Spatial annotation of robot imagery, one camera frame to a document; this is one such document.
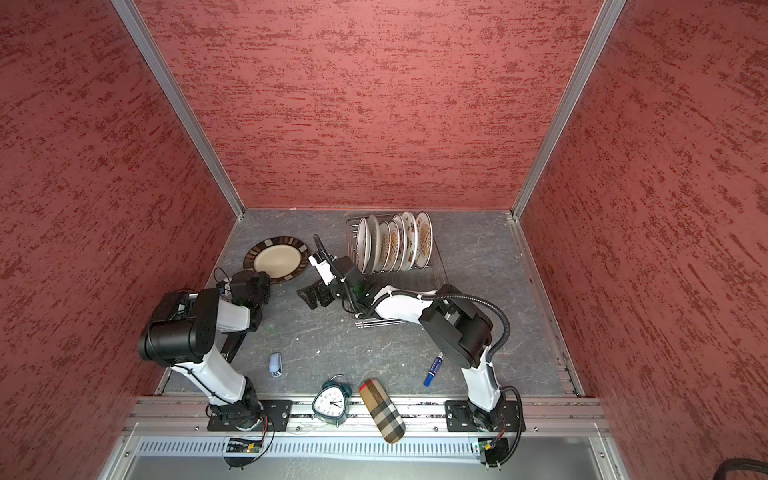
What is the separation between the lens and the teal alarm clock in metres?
0.72

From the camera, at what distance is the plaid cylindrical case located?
710 mm

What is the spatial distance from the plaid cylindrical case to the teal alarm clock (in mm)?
48
